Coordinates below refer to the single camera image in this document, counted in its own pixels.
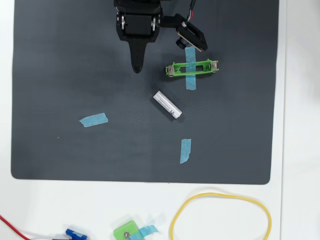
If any multicolour camera cable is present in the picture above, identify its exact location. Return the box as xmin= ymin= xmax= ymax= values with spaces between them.
xmin=183 ymin=0 xmax=197 ymax=27

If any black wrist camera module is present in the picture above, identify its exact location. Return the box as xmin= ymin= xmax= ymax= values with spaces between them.
xmin=159 ymin=13 xmax=209 ymax=53

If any yellow rubber band loop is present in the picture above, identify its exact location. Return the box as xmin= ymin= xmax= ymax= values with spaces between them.
xmin=169 ymin=192 xmax=273 ymax=240

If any white cylindrical battery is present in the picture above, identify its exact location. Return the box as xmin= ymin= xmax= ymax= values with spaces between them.
xmin=152 ymin=90 xmax=183 ymax=120

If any long blue tape strip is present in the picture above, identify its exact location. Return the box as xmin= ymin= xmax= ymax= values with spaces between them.
xmin=184 ymin=46 xmax=198 ymax=91

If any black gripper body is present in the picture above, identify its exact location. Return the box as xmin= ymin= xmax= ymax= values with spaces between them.
xmin=115 ymin=6 xmax=164 ymax=43

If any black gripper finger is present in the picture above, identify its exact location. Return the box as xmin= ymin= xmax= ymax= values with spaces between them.
xmin=127 ymin=39 xmax=148 ymax=75

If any dark grey rubber mat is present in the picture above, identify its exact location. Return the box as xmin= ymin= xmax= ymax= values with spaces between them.
xmin=10 ymin=0 xmax=280 ymax=185

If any green battery holder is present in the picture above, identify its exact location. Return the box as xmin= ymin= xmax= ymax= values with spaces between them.
xmin=165 ymin=59 xmax=221 ymax=79

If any red wire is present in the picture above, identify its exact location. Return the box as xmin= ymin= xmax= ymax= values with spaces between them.
xmin=0 ymin=214 xmax=32 ymax=240

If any blue plastic connector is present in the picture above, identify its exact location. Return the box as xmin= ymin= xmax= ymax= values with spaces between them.
xmin=52 ymin=228 xmax=89 ymax=240

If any green plastic block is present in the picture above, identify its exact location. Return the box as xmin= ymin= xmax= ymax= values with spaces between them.
xmin=113 ymin=219 xmax=141 ymax=240

